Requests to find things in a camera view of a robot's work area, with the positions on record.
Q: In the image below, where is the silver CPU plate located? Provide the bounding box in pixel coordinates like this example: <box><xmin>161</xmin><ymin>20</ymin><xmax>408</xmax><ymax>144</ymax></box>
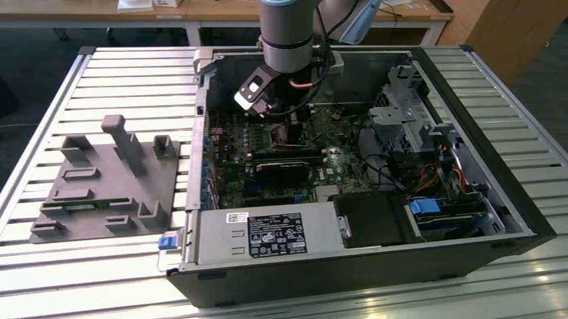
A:
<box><xmin>272</xmin><ymin>125</ymin><xmax>310</xmax><ymax>147</ymax></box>

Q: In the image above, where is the CPU socket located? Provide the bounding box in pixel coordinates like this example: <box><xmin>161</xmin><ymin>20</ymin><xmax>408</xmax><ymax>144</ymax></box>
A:
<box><xmin>266</xmin><ymin>122</ymin><xmax>314</xmax><ymax>150</ymax></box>

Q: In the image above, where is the black RAM slot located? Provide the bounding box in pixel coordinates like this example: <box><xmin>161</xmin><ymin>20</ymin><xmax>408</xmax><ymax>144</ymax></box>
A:
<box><xmin>249</xmin><ymin>154</ymin><xmax>324</xmax><ymax>163</ymax></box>
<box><xmin>251</xmin><ymin>149</ymin><xmax>324</xmax><ymax>156</ymax></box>

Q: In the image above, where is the black graphics card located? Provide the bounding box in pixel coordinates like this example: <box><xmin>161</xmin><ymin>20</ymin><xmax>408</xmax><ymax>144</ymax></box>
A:
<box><xmin>251</xmin><ymin>159</ymin><xmax>312</xmax><ymax>186</ymax></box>

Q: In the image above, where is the green motherboard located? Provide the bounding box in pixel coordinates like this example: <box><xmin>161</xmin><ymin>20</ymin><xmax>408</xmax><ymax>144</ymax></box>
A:
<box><xmin>202</xmin><ymin>99</ymin><xmax>378</xmax><ymax>211</ymax></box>

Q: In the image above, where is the silver chipset heatsink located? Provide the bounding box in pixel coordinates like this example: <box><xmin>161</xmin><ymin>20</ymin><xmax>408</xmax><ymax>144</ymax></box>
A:
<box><xmin>316</xmin><ymin>185</ymin><xmax>342</xmax><ymax>203</ymax></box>

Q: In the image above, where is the metal drive cage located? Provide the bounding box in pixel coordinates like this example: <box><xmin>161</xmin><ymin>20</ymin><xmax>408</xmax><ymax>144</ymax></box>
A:
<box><xmin>368</xmin><ymin>64</ymin><xmax>459</xmax><ymax>154</ymax></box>

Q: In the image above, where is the wooden desk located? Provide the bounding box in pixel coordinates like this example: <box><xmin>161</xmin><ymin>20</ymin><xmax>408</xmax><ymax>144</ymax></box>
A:
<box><xmin>0</xmin><ymin>0</ymin><xmax>455</xmax><ymax>47</ymax></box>

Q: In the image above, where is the grey power supply unit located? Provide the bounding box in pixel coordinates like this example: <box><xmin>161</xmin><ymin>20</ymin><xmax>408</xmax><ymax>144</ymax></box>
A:
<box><xmin>194</xmin><ymin>201</ymin><xmax>352</xmax><ymax>266</ymax></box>

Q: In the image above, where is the blue disk carrier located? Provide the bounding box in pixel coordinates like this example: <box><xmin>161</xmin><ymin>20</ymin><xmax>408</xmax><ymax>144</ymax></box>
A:
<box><xmin>410</xmin><ymin>198</ymin><xmax>440</xmax><ymax>217</ymax></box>

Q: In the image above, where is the grey parts rack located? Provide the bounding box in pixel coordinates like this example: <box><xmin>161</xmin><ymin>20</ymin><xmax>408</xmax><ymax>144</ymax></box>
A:
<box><xmin>27</xmin><ymin>114</ymin><xmax>183</xmax><ymax>246</ymax></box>

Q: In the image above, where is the white cardboard box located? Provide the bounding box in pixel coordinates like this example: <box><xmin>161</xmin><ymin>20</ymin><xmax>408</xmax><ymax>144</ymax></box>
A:
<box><xmin>118</xmin><ymin>0</ymin><xmax>155</xmax><ymax>13</ymax></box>

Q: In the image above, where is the green RAM stick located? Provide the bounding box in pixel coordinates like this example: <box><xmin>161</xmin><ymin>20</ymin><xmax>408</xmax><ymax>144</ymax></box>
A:
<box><xmin>64</xmin><ymin>198</ymin><xmax>134</xmax><ymax>210</ymax></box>

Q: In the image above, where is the black open PC case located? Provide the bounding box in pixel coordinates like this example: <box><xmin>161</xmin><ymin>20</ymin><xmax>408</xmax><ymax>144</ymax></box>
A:
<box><xmin>166</xmin><ymin>45</ymin><xmax>559</xmax><ymax>308</ymax></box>

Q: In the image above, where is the wooden cabinet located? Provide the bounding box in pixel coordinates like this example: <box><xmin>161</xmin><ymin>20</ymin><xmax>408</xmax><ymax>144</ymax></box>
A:
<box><xmin>437</xmin><ymin>0</ymin><xmax>568</xmax><ymax>86</ymax></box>

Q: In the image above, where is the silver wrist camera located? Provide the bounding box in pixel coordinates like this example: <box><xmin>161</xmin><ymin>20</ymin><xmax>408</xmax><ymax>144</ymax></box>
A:
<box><xmin>234</xmin><ymin>64</ymin><xmax>285</xmax><ymax>117</ymax></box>

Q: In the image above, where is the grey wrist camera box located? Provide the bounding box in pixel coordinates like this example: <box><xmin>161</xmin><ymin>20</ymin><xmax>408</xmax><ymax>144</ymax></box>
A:
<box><xmin>310</xmin><ymin>49</ymin><xmax>345</xmax><ymax>76</ymax></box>

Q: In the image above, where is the black wire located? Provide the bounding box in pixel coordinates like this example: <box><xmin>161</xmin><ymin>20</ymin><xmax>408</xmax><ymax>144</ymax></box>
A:
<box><xmin>362</xmin><ymin>153</ymin><xmax>409</xmax><ymax>192</ymax></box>

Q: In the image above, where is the yellow wire bundle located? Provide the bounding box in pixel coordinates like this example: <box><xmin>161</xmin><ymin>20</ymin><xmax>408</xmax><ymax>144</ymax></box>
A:
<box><xmin>415</xmin><ymin>165</ymin><xmax>467</xmax><ymax>195</ymax></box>

